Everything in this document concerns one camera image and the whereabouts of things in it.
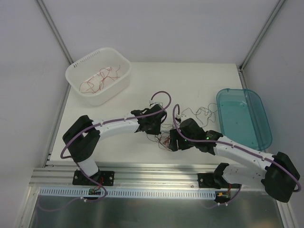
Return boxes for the red and black wires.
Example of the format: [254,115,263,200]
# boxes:
[146,102,218,152]

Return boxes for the long red wire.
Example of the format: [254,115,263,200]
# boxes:
[78,76,105,95]
[96,66,114,83]

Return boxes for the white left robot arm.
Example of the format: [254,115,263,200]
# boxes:
[62,104,167,186]

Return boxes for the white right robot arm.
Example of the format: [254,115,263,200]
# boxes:
[173,117,302,203]

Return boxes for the teal plastic bin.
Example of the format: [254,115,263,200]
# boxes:
[216,88,273,151]

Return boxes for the white plastic basket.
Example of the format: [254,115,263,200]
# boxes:
[65,47,132,106]

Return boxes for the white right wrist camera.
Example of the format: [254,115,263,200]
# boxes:
[175,114,188,122]

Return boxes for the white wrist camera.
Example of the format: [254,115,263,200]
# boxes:
[149,100,163,107]
[175,114,188,122]

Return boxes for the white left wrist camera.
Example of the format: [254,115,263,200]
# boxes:
[149,100,163,107]

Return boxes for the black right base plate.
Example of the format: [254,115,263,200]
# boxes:
[197,173,214,188]

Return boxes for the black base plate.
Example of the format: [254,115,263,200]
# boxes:
[72,170,115,186]
[197,173,214,188]

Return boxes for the aluminium mounting rail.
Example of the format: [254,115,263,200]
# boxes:
[29,161,283,190]

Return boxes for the red wire in basket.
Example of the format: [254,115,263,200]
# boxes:
[98,65,122,92]

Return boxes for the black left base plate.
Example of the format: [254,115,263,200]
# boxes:
[72,170,115,186]

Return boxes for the white slotted cable duct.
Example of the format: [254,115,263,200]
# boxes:
[39,187,216,200]

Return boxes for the right aluminium frame post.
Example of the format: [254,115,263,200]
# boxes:
[238,0,287,72]

